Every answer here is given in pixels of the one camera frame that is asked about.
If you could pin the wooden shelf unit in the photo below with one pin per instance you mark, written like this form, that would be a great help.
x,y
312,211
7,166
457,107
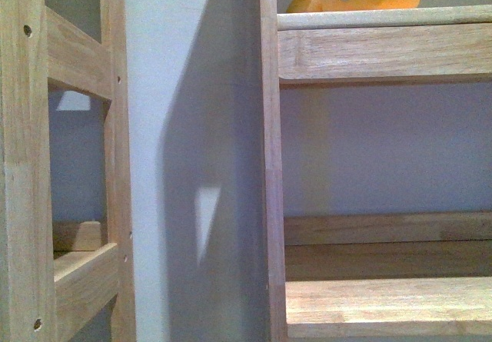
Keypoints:
x,y
377,163
66,247

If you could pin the left wooden shelf unit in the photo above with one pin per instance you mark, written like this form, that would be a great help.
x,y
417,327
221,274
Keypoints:
x,y
66,247

